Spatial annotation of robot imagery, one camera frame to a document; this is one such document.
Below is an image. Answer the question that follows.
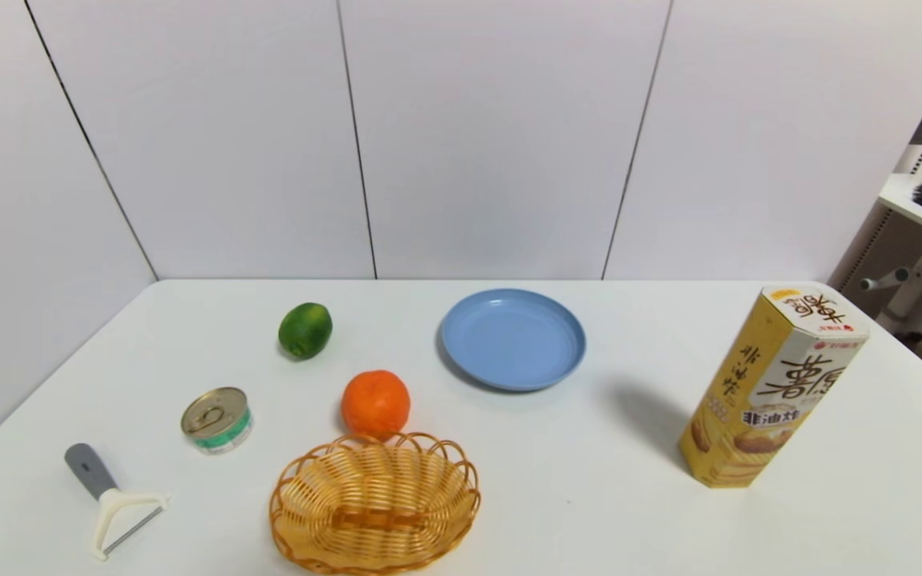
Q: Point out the green lime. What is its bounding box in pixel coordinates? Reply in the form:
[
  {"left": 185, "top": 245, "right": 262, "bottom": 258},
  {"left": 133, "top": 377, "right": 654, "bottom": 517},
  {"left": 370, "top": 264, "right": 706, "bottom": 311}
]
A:
[{"left": 278, "top": 302, "right": 334, "bottom": 360}]

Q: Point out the grey handled white peeler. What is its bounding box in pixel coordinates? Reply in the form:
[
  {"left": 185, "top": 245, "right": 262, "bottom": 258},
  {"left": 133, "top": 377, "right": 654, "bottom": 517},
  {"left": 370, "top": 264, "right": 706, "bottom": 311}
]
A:
[{"left": 64, "top": 442, "right": 172, "bottom": 562}]

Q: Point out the orange fruit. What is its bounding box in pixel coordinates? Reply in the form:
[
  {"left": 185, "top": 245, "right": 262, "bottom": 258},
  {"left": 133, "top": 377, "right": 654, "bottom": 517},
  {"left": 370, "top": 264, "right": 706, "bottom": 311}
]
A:
[{"left": 340, "top": 369, "right": 412, "bottom": 440}]

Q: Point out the woven wicker basket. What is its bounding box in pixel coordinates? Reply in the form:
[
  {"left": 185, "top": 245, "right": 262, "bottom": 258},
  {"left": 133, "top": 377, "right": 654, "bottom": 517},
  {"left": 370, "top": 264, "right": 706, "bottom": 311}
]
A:
[{"left": 268, "top": 432, "right": 483, "bottom": 575}]

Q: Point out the small tin can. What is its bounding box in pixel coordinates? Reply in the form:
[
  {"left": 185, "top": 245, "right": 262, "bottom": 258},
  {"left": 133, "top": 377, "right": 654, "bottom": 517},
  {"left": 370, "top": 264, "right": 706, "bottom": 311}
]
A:
[{"left": 180, "top": 386, "right": 254, "bottom": 456}]

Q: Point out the blue plate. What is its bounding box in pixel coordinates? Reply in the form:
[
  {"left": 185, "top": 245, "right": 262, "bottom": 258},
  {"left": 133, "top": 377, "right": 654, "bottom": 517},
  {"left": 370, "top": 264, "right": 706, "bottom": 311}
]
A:
[{"left": 439, "top": 288, "right": 587, "bottom": 393}]

